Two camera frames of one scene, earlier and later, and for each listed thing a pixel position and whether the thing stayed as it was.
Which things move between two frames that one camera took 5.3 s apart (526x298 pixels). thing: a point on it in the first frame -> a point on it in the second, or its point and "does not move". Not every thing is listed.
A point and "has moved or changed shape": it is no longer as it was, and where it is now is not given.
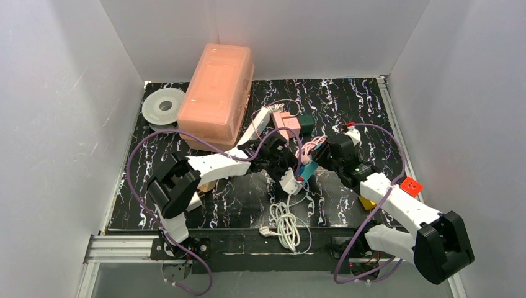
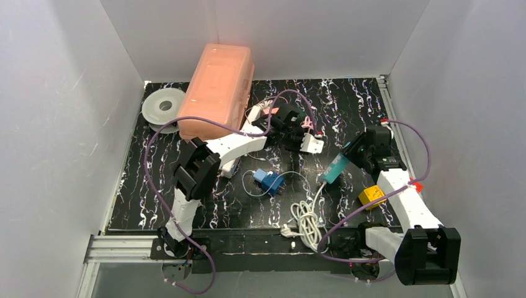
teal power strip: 306,171 has moved or changed shape
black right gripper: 323,152 -> 353,151
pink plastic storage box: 216,95 does not move
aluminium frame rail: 454,280 does not move
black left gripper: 283,165 -> 294,134
